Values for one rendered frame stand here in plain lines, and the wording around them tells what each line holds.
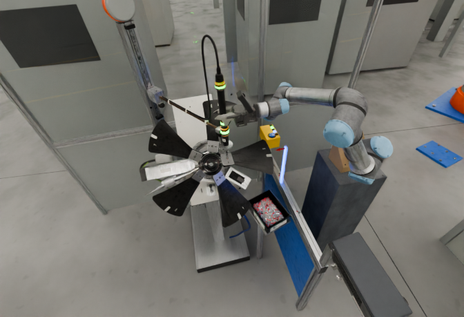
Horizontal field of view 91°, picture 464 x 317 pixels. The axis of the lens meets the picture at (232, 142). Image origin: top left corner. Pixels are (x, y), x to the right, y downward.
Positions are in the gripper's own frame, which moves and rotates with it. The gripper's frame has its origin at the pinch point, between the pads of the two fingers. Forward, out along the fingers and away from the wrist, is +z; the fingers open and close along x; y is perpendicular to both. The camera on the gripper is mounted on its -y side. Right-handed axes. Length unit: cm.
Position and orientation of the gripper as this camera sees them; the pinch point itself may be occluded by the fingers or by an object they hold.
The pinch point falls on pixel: (216, 114)
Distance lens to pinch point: 107.4
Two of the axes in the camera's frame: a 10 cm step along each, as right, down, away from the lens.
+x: -2.2, -6.4, 7.3
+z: -9.7, 1.8, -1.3
